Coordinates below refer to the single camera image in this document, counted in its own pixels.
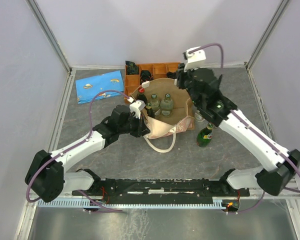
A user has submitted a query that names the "orange wooden compartment tray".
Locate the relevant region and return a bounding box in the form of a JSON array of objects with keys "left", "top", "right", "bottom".
[{"left": 124, "top": 62, "right": 180, "bottom": 96}]

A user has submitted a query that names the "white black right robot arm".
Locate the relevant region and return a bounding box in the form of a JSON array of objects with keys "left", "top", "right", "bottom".
[{"left": 176, "top": 63, "right": 300, "bottom": 196}]

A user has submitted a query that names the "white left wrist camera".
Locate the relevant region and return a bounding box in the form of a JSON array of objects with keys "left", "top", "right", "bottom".
[{"left": 127, "top": 97, "right": 146, "bottom": 119}]

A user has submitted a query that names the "black cable bundle left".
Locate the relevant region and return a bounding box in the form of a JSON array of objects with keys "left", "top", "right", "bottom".
[{"left": 139, "top": 70, "right": 154, "bottom": 80}]

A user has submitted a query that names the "light blue cable duct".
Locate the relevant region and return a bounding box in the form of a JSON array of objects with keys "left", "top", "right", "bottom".
[{"left": 37, "top": 196, "right": 228, "bottom": 209}]

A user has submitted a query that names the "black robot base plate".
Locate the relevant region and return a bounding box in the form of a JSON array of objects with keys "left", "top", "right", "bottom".
[{"left": 84, "top": 178, "right": 250, "bottom": 206}]

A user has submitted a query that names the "dark green yellow-label bottle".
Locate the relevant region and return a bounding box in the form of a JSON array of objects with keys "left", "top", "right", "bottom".
[{"left": 196, "top": 122, "right": 214, "bottom": 148}]

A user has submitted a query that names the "blue patterned cloth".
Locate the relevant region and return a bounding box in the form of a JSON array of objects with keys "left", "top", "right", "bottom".
[{"left": 75, "top": 70, "right": 124, "bottom": 104}]

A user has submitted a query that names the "small green glass bottle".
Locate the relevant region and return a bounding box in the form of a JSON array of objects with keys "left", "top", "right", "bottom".
[{"left": 145, "top": 102, "right": 155, "bottom": 118}]

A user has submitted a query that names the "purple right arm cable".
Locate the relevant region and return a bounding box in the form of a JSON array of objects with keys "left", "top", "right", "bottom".
[{"left": 189, "top": 42, "right": 300, "bottom": 214}]

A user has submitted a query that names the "clear glass bottle front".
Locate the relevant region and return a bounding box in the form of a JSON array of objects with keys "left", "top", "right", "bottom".
[{"left": 194, "top": 110, "right": 205, "bottom": 123}]

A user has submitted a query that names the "dark patterned packet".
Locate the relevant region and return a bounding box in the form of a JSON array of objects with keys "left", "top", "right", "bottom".
[{"left": 125, "top": 60, "right": 139, "bottom": 75}]

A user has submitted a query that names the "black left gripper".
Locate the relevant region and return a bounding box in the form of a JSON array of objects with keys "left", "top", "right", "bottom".
[{"left": 118, "top": 112, "right": 151, "bottom": 138}]

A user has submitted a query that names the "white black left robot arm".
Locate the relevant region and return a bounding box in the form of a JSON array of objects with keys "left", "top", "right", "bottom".
[{"left": 24, "top": 100, "right": 150, "bottom": 203}]

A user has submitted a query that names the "burlap canvas tote bag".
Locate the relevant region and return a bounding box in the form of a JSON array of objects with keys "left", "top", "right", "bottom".
[{"left": 128, "top": 78, "right": 195, "bottom": 153}]

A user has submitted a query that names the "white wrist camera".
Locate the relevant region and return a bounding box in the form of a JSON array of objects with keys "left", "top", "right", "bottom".
[
  {"left": 183, "top": 47, "right": 206, "bottom": 72},
  {"left": 127, "top": 97, "right": 146, "bottom": 119}
]

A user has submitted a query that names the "clear glass bottle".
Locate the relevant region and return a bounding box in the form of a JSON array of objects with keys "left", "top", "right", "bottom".
[
  {"left": 194, "top": 110, "right": 205, "bottom": 123},
  {"left": 160, "top": 93, "right": 174, "bottom": 117},
  {"left": 150, "top": 93, "right": 161, "bottom": 116}
]

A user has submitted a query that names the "red cap cola bottle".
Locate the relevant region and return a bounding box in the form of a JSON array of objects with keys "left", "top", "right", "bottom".
[{"left": 136, "top": 87, "right": 148, "bottom": 104}]

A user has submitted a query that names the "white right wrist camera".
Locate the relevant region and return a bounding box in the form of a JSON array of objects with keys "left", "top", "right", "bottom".
[{"left": 183, "top": 47, "right": 206, "bottom": 72}]

